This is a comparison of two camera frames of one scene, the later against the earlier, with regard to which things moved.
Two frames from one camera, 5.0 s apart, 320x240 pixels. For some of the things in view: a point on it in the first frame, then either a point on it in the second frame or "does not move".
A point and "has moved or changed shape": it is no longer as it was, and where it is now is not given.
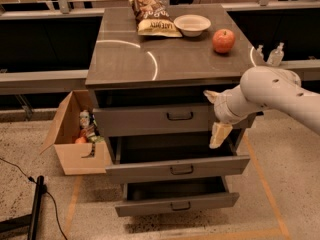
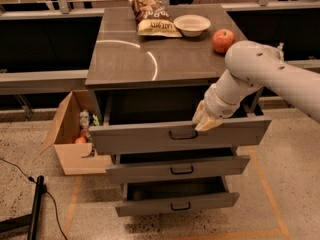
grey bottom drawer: (140, 197) does not move
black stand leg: (31, 220) does not move
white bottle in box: (84, 117) does not move
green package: (96, 138) → (95, 120)
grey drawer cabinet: (150, 99) does not move
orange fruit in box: (80, 140) does not move
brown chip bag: (153, 17) does not move
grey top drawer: (153, 112) has moved or changed shape
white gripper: (222, 111) → (214, 104)
